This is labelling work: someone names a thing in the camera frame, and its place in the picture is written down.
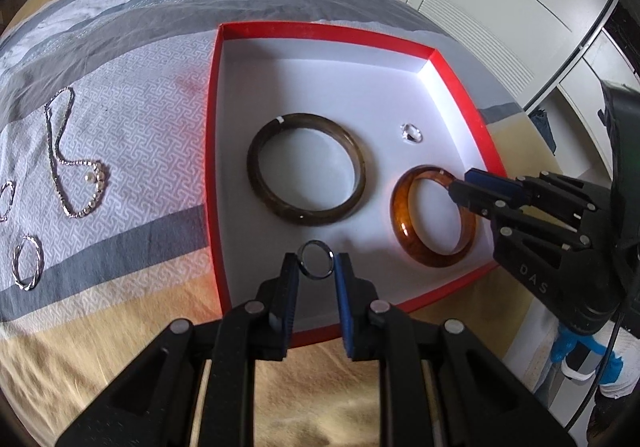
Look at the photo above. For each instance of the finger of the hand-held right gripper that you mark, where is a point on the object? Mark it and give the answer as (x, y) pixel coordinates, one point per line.
(492, 182)
(470, 199)

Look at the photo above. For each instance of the blue jeans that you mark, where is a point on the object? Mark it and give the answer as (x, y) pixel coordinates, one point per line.
(545, 132)

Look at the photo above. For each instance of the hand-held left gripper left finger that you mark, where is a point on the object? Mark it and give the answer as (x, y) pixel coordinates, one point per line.
(287, 287)

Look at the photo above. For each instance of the striped bed blanket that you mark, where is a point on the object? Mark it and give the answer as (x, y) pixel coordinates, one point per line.
(150, 77)

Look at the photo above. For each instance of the red jewelry box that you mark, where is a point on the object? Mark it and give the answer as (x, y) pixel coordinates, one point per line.
(320, 77)

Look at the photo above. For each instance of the white wardrobe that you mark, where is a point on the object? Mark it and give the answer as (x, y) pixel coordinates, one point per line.
(500, 2)

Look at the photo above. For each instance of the amber bangle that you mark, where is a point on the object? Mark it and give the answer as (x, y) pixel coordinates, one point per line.
(400, 222)

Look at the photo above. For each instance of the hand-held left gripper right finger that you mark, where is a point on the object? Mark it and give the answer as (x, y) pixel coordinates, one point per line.
(345, 297)

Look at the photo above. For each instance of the blue and white object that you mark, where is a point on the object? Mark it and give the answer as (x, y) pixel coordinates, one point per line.
(562, 347)

